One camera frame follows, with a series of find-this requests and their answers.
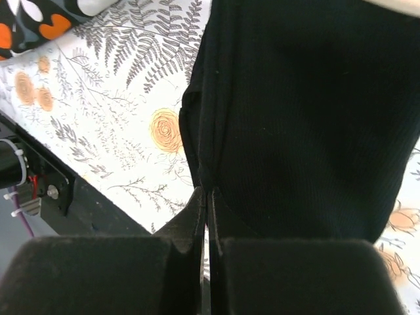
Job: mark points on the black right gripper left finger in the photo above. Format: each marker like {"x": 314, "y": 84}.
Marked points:
{"x": 186, "y": 229}

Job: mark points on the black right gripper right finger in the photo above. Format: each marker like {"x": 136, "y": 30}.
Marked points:
{"x": 223, "y": 223}

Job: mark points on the black underwear beige waistband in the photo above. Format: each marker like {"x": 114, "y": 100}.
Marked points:
{"x": 304, "y": 114}

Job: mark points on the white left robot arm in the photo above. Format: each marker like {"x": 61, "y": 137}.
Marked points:
{"x": 94, "y": 7}

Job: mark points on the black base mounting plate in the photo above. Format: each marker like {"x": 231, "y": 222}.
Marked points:
{"x": 41, "y": 184}

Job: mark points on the floral fern table mat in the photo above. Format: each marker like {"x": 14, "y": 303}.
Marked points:
{"x": 105, "y": 98}

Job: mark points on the orange camouflage patterned garment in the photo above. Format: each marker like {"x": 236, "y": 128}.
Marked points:
{"x": 25, "y": 25}

